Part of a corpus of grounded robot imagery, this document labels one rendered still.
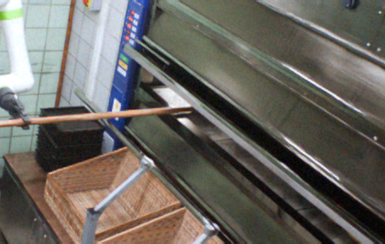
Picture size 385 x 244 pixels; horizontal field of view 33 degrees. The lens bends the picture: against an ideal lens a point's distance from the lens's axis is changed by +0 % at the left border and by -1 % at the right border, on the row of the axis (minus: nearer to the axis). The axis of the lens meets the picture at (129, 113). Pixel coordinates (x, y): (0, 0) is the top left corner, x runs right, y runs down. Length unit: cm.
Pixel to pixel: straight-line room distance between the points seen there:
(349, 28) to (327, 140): 42
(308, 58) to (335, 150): 36
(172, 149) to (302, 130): 90
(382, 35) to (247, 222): 102
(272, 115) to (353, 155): 41
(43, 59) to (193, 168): 149
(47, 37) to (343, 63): 223
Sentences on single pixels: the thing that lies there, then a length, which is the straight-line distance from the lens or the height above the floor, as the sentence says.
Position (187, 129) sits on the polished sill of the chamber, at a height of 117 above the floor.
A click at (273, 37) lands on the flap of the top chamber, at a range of 269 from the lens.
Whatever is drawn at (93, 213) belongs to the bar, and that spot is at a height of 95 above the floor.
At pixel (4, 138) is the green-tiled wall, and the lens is 441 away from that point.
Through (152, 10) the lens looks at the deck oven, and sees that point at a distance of 339.
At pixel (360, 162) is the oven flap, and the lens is 243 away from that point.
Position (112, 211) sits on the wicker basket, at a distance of 349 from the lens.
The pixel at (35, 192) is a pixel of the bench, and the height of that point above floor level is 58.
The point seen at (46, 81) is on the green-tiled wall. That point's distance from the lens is 432.
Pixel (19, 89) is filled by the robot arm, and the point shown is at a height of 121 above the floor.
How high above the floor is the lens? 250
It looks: 25 degrees down
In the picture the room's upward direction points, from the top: 12 degrees clockwise
